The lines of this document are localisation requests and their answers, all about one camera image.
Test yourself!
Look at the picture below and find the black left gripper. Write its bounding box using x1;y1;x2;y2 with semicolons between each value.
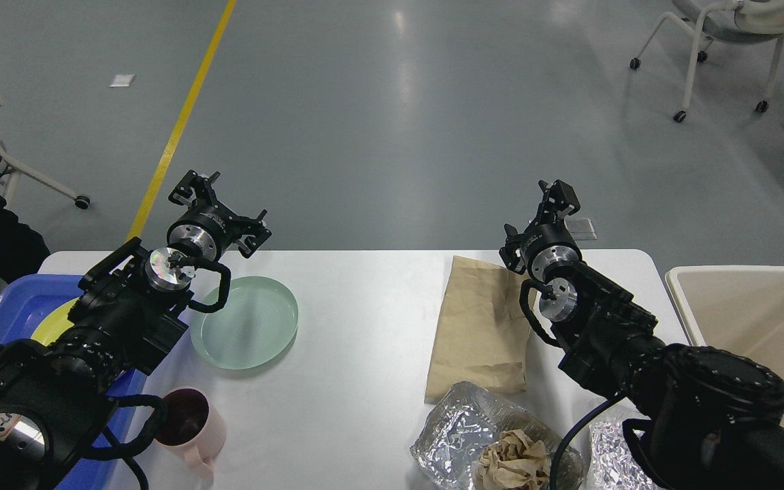
166;170;273;261

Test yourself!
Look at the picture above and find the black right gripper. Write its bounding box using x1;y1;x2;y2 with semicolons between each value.
499;180;582;281

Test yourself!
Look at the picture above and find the light green plate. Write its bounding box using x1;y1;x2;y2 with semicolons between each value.
189;276;299;370

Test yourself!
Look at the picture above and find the pink mug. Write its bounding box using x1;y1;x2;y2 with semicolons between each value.
154;387;227;480

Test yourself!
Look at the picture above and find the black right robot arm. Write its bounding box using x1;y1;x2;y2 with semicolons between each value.
499;180;784;489

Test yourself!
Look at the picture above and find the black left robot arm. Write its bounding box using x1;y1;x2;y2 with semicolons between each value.
0;171;272;489

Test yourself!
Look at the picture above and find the clear plastic piece on floor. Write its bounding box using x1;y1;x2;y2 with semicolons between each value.
564;217;598;242

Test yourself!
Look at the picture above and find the brown paper bag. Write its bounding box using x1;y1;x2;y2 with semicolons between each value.
424;255;532;403

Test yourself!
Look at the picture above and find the white paper scrap on floor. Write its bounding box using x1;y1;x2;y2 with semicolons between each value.
109;73;136;88

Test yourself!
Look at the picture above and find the yellow plate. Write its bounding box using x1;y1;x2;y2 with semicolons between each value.
30;298;78;346

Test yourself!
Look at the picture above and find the blue plastic tray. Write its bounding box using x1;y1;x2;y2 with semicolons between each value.
0;275;118;489

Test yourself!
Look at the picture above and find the white chair left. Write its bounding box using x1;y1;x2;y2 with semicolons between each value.
0;95;91;210

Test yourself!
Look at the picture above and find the white chair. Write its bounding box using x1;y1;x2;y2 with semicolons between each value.
629;1;784;123
0;95;91;210

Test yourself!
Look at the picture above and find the crumpled brown paper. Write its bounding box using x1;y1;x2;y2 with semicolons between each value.
474;430;551;489

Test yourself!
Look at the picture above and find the aluminium foil tray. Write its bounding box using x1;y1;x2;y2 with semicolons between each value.
410;382;562;489

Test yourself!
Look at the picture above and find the crumpled aluminium foil piece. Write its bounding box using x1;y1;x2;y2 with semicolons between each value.
585;410;657;489

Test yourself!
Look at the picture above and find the beige plastic bin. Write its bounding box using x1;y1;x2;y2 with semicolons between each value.
665;265;784;427

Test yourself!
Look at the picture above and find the white chair right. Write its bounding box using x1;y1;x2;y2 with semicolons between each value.
629;1;784;123

